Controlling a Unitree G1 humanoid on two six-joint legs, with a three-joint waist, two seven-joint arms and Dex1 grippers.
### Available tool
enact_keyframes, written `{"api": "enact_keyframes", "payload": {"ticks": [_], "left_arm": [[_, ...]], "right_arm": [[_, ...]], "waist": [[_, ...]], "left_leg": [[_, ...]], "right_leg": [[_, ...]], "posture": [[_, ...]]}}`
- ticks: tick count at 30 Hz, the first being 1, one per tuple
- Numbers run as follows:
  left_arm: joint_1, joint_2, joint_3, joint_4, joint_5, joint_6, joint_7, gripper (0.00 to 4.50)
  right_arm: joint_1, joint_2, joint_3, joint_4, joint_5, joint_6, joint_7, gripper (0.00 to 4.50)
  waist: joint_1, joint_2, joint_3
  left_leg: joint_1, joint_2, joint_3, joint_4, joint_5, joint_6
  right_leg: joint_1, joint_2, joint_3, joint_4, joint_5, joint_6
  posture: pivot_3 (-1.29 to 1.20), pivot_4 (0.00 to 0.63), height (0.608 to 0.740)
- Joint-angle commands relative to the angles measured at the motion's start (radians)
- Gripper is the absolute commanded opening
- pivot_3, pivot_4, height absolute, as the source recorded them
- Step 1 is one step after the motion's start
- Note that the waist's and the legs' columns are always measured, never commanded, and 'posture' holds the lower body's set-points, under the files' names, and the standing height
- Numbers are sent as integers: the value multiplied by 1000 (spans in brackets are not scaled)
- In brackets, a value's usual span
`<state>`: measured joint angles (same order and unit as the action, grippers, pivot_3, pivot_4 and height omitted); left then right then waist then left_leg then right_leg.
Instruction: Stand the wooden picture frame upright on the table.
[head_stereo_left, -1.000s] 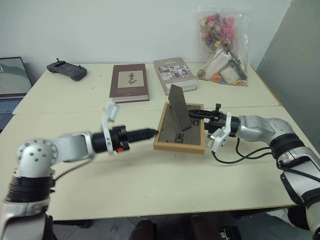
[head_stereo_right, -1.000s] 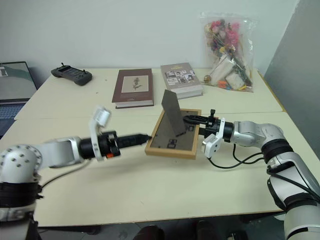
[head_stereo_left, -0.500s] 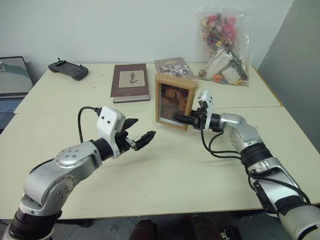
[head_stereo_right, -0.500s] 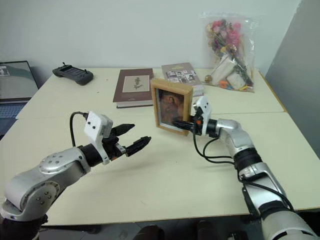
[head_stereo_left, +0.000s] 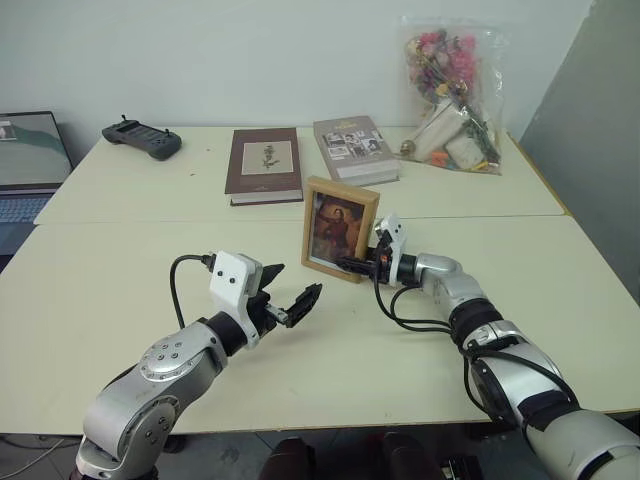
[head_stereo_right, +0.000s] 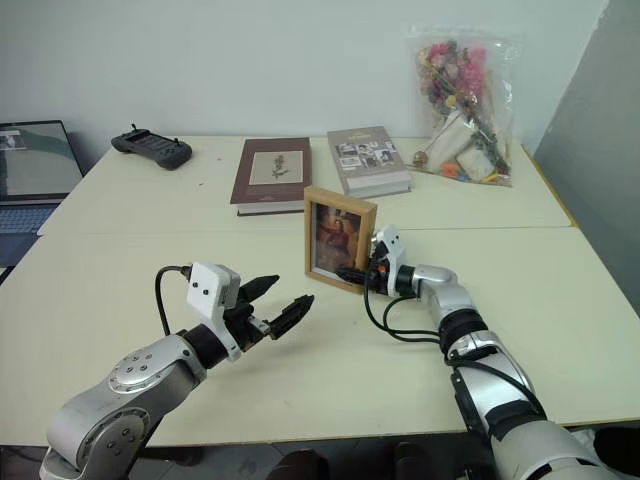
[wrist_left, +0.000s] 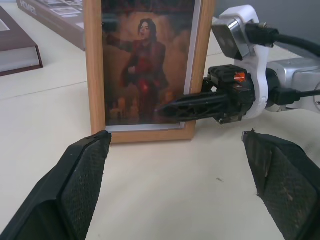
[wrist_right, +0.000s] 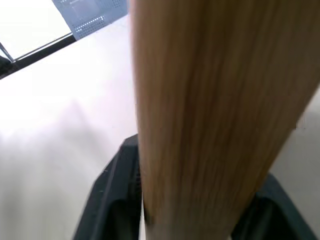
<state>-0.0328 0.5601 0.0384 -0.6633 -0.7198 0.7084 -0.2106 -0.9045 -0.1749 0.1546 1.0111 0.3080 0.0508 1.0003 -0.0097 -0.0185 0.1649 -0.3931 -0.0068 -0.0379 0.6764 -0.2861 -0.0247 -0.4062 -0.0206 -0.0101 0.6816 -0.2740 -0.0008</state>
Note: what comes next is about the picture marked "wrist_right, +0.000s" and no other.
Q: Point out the black table edge rail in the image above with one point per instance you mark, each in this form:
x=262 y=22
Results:
x=37 y=53

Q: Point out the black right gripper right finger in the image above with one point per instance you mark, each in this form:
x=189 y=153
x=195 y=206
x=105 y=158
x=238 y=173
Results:
x=270 y=215

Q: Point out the wooden board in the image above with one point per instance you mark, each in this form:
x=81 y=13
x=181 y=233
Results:
x=207 y=112

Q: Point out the grey perforated metal panel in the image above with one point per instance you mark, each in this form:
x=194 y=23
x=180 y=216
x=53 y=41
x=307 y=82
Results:
x=92 y=15

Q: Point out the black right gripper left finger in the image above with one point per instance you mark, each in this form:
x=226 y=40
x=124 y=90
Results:
x=112 y=197

